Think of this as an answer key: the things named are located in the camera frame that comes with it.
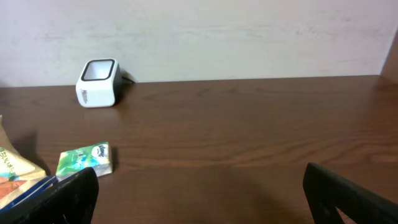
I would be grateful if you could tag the white barcode scanner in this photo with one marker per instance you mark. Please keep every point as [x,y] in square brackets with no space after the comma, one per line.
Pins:
[99,84]

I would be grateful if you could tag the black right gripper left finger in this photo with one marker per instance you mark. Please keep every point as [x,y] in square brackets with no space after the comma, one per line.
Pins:
[71,200]

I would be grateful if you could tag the green tissue pack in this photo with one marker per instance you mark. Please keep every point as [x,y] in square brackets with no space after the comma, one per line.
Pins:
[97,156]

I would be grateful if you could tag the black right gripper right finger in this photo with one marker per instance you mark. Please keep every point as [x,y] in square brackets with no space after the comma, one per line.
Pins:
[328,193]

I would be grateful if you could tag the yellow snack bag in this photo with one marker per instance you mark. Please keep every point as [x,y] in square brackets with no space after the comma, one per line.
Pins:
[20,178]

